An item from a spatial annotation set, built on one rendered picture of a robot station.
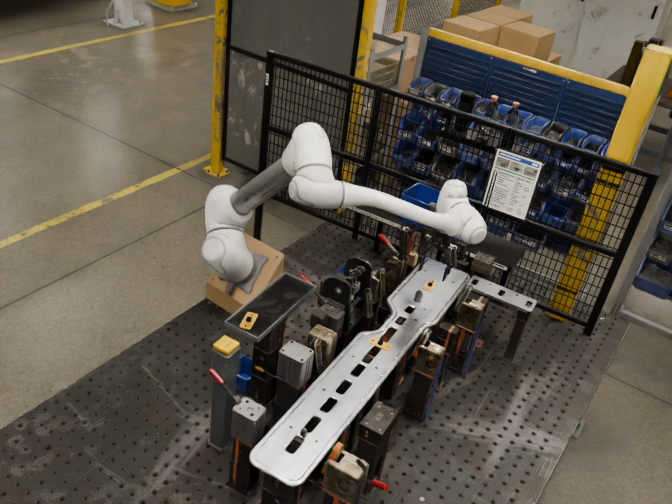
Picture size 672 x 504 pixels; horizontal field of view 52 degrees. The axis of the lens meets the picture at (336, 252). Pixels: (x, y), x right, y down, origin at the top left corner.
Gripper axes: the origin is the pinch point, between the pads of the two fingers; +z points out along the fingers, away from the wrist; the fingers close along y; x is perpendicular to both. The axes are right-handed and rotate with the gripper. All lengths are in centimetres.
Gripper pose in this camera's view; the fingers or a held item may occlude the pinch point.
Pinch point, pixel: (433, 270)
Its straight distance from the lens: 288.9
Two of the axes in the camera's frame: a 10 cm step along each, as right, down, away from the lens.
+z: -1.4, 8.2, 5.5
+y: 8.6, 3.8, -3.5
